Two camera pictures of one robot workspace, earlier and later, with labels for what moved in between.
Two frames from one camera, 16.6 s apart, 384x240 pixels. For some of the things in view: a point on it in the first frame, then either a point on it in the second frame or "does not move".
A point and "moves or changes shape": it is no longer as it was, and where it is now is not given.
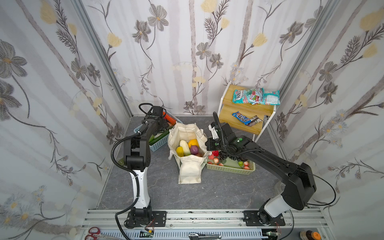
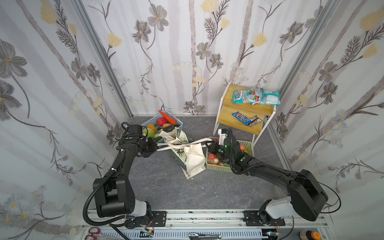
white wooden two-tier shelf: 252,119 does not move
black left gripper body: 162,120 → 151,145
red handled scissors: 94,235 does not move
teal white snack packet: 269,97 does not move
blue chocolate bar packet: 244,120 does not move
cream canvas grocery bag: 189,167 moves or changes shape
